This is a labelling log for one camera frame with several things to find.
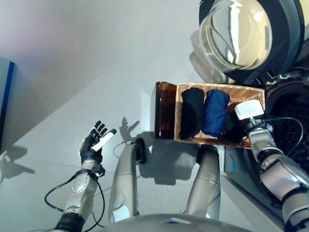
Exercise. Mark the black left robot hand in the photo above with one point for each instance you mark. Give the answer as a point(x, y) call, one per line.
point(90, 149)

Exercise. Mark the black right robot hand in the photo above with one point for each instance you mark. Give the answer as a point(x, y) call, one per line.
point(249, 110)

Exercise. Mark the black cloth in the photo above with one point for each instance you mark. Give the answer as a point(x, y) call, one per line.
point(192, 113)
point(233, 131)

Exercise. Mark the blue cloth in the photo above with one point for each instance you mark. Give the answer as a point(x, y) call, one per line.
point(214, 113)

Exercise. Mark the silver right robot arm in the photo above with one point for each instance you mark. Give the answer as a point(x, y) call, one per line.
point(277, 174)

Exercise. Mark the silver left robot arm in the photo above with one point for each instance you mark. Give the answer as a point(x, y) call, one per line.
point(79, 186)

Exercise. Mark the grey washing machine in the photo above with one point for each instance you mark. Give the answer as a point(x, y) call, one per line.
point(285, 106)

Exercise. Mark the round glass washing machine door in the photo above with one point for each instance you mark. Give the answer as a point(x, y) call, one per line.
point(236, 36)

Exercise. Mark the rectangular wicker basket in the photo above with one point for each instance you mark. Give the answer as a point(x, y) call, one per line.
point(243, 94)

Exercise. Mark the left robot leg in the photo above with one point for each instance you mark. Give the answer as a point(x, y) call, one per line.
point(125, 174)

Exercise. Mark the robot leg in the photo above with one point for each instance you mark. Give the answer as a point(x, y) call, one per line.
point(125, 174)
point(207, 178)

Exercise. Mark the small blue sticker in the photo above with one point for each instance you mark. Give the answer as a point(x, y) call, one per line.
point(233, 165)

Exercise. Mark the right robot leg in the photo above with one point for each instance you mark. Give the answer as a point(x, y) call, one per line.
point(207, 178)

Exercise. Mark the grey cabinet panel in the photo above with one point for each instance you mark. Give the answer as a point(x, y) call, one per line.
point(4, 104)

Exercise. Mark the grey robot torso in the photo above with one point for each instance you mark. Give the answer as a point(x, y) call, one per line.
point(169, 226)

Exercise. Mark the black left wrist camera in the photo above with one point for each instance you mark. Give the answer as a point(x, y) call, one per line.
point(98, 171)

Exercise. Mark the white appliance enclosure panel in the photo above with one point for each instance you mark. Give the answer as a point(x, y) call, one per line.
point(241, 207)

